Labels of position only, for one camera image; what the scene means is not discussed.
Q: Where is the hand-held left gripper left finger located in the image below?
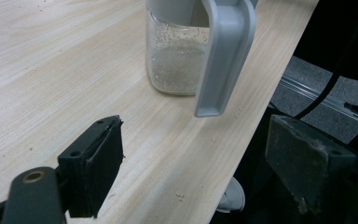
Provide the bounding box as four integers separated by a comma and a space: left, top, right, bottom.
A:
57, 115, 125, 219

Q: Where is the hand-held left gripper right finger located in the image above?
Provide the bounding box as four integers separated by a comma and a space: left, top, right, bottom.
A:
265, 114, 358, 217

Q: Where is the clear jar with grey handle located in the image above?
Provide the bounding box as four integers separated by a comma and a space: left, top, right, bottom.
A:
145, 0, 258, 119

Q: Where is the grey round plastic part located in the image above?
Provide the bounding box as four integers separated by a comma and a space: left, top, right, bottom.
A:
215, 176, 247, 215

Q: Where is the black cable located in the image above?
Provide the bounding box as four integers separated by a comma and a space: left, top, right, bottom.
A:
293, 68, 343, 121

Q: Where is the metal floor rail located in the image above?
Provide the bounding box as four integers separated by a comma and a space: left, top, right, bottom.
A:
279, 74, 358, 125

